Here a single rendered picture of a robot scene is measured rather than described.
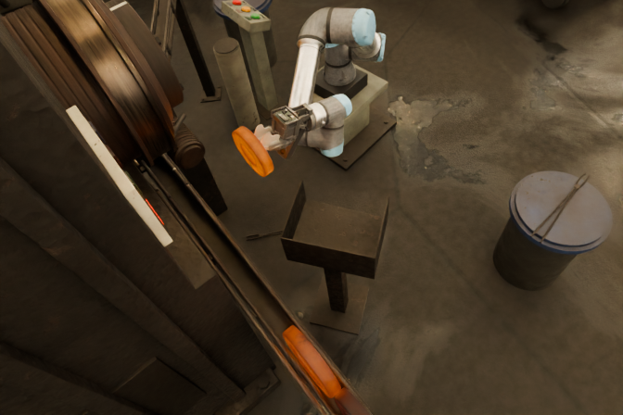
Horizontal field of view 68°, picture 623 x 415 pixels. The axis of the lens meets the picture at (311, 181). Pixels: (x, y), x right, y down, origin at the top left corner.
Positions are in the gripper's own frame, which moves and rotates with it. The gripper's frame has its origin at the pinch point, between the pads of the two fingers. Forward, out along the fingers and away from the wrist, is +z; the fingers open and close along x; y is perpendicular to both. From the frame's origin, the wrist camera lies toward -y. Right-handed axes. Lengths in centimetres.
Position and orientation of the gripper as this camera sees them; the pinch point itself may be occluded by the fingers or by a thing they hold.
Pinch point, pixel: (251, 147)
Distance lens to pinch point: 129.8
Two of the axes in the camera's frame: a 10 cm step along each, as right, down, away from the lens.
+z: -7.7, 3.8, -5.1
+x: 6.3, 6.2, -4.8
